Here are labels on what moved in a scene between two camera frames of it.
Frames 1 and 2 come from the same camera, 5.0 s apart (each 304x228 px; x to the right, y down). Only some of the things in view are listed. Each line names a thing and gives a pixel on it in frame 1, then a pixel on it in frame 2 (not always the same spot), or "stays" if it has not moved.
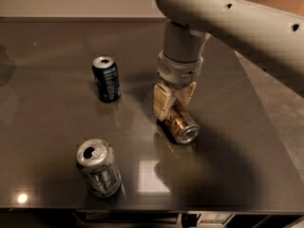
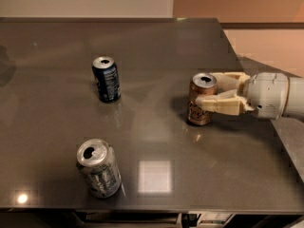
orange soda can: (180, 126) -> (200, 84)
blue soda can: (107, 79) stays
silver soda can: (98, 162) stays
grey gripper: (179, 72) -> (267, 94)
